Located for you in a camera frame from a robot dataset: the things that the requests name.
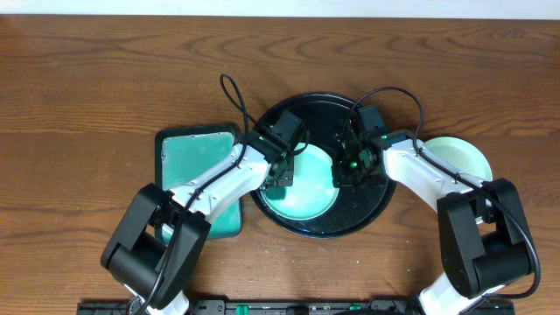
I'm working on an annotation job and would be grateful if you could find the mint green plate top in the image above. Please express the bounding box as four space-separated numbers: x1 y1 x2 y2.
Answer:
262 144 340 221

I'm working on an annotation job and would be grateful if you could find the mint green plate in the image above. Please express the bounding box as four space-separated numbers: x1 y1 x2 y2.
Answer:
424 136 494 181
262 144 340 221

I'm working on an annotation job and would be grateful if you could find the green yellow sponge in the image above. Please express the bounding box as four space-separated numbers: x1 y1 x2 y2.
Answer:
262 186 287 200

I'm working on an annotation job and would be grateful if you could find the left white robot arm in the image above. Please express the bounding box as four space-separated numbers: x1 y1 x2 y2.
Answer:
101 132 299 314

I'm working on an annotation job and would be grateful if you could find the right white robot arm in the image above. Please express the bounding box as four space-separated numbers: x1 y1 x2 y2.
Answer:
332 130 541 314

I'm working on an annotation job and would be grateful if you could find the round black tray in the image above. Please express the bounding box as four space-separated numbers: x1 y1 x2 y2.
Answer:
250 93 396 238

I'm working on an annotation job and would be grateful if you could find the green rectangular water tray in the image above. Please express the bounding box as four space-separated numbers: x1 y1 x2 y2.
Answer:
155 123 242 239

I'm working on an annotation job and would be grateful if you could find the right black cable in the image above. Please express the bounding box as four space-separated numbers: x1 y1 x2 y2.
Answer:
339 86 542 300

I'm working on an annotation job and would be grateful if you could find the black cable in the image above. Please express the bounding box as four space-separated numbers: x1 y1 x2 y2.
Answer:
339 86 542 300
125 73 312 314

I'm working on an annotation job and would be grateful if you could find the left black cable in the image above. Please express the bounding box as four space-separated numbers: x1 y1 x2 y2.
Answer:
125 73 312 314

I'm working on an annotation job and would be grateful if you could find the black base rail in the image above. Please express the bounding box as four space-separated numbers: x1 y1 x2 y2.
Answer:
76 299 516 315

